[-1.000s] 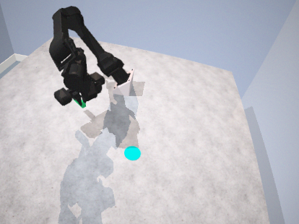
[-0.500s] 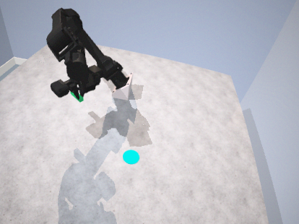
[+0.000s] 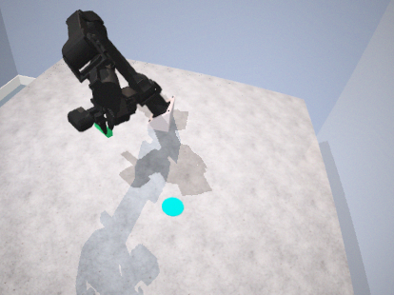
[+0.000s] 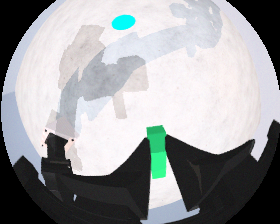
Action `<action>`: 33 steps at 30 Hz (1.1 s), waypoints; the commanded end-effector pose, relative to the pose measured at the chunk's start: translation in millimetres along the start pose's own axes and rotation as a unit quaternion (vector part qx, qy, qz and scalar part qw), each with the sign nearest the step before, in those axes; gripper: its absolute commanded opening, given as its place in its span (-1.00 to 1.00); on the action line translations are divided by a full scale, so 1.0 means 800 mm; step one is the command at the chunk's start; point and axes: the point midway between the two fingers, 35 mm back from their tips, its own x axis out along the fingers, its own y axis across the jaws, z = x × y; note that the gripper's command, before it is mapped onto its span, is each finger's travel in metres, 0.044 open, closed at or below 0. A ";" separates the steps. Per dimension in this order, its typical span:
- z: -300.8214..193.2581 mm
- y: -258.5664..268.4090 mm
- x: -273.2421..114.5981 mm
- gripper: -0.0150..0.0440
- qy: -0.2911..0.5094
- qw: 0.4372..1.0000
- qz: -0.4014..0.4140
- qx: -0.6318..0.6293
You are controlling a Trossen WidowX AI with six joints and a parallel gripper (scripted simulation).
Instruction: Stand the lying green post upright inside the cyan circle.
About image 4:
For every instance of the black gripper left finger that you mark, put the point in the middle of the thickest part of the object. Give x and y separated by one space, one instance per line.
129 184

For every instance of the cyan circle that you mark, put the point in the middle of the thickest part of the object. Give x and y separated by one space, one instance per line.
123 22

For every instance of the green rectangular post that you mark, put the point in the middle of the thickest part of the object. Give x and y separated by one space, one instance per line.
157 134

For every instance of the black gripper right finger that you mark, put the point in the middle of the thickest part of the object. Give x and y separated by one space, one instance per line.
196 171

